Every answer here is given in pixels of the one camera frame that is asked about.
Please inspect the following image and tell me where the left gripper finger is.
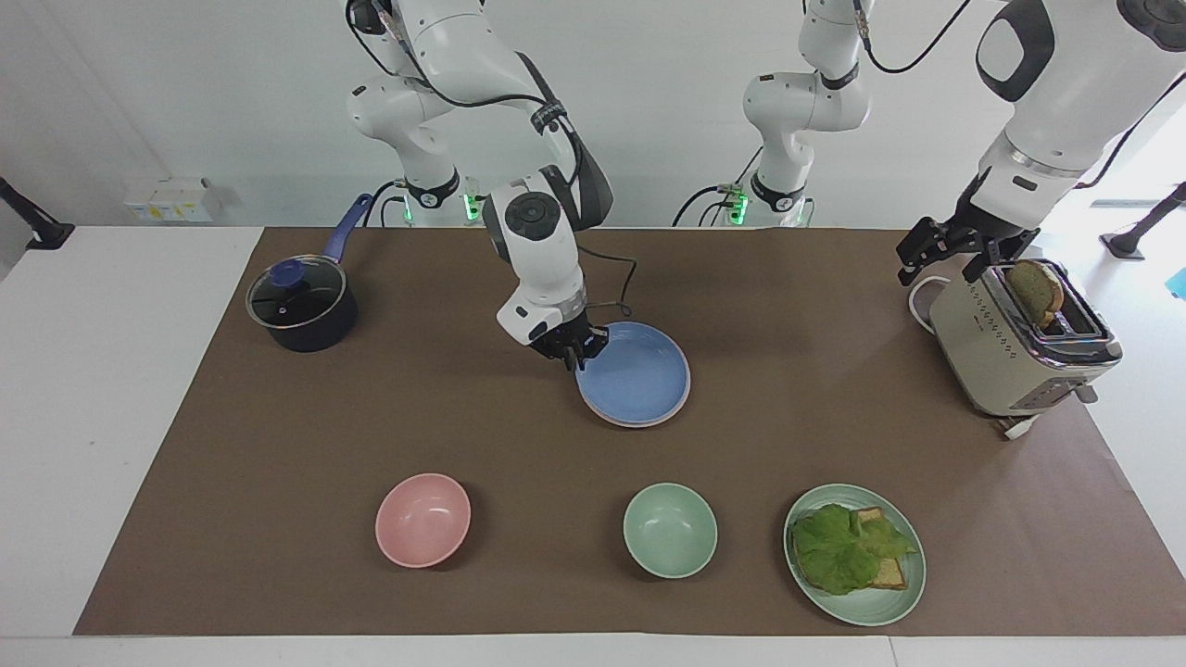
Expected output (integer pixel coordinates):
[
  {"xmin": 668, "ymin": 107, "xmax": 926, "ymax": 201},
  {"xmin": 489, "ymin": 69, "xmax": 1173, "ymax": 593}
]
[
  {"xmin": 896, "ymin": 217, "xmax": 970, "ymax": 286},
  {"xmin": 962, "ymin": 243, "xmax": 1003, "ymax": 284}
]

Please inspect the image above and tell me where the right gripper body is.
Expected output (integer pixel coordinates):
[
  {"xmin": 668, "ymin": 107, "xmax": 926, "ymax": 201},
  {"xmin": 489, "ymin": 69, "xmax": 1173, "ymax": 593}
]
[{"xmin": 529, "ymin": 312, "xmax": 594, "ymax": 362}]

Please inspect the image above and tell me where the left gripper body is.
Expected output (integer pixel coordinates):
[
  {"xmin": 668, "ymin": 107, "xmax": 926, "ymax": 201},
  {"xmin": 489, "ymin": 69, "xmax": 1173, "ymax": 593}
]
[{"xmin": 949, "ymin": 172, "xmax": 1041, "ymax": 265}]

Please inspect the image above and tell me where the blue plate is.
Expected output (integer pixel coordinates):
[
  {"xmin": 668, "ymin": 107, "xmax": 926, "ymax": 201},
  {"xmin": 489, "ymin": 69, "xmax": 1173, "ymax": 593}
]
[{"xmin": 575, "ymin": 321, "xmax": 691, "ymax": 425}]

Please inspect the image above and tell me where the brown bread slice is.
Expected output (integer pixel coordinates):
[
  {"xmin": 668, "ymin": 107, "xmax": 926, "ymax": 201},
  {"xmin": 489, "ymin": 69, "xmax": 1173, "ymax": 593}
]
[{"xmin": 1007, "ymin": 259, "xmax": 1066, "ymax": 328}]

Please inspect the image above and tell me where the beige toaster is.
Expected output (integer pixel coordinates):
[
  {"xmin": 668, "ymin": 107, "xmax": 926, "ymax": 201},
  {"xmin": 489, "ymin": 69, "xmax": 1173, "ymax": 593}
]
[{"xmin": 928, "ymin": 262, "xmax": 1124, "ymax": 419}]

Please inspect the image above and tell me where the pink plate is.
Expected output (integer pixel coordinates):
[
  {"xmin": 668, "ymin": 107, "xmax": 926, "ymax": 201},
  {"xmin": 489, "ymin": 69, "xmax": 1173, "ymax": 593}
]
[{"xmin": 580, "ymin": 378, "xmax": 692, "ymax": 430}]

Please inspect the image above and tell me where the black stand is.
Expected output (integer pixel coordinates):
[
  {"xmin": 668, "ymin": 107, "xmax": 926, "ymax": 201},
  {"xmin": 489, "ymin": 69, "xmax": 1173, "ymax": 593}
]
[
  {"xmin": 1099, "ymin": 182, "xmax": 1186, "ymax": 261},
  {"xmin": 0, "ymin": 177, "xmax": 76, "ymax": 252}
]

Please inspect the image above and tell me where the green bowl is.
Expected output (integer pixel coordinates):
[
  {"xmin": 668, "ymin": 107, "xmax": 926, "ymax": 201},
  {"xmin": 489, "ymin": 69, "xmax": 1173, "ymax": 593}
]
[{"xmin": 623, "ymin": 483, "xmax": 719, "ymax": 580}]

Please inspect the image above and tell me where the pink bowl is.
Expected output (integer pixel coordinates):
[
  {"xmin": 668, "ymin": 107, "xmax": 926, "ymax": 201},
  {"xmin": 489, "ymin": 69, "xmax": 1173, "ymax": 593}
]
[{"xmin": 375, "ymin": 473, "xmax": 472, "ymax": 569}]

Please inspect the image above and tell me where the dark blue pot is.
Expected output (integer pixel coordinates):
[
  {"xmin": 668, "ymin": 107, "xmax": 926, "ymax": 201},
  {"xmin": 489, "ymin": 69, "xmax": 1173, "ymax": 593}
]
[{"xmin": 246, "ymin": 194, "xmax": 373, "ymax": 354}]

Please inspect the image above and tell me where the glass pot lid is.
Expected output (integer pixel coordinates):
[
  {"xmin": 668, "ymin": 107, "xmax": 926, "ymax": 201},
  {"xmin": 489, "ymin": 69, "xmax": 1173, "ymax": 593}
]
[{"xmin": 246, "ymin": 258, "xmax": 347, "ymax": 331}]

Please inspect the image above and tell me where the green lettuce leaf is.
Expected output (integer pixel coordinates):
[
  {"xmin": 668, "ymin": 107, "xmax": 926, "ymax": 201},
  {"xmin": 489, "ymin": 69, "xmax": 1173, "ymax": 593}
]
[{"xmin": 790, "ymin": 503, "xmax": 918, "ymax": 597}]

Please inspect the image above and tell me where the toasted bread slice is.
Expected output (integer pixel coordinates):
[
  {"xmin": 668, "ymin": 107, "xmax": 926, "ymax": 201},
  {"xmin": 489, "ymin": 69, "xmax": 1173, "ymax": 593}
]
[{"xmin": 815, "ymin": 506, "xmax": 910, "ymax": 591}]

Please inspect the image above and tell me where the green plate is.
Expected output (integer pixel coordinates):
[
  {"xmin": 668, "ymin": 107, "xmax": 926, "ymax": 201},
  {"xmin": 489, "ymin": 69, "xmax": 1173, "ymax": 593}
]
[{"xmin": 784, "ymin": 484, "xmax": 927, "ymax": 628}]

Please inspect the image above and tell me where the black cable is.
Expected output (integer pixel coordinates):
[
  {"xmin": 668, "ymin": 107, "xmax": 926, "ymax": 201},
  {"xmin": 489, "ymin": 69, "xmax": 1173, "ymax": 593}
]
[
  {"xmin": 673, "ymin": 146, "xmax": 764, "ymax": 229},
  {"xmin": 1075, "ymin": 91, "xmax": 1161, "ymax": 191},
  {"xmin": 363, "ymin": 178, "xmax": 410, "ymax": 230},
  {"xmin": 576, "ymin": 246, "xmax": 641, "ymax": 322},
  {"xmin": 854, "ymin": 0, "xmax": 974, "ymax": 76}
]

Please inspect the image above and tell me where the white wall socket box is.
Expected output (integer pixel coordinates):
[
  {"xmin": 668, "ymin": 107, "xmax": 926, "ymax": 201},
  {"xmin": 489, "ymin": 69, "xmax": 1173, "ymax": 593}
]
[{"xmin": 124, "ymin": 177, "xmax": 224, "ymax": 224}]

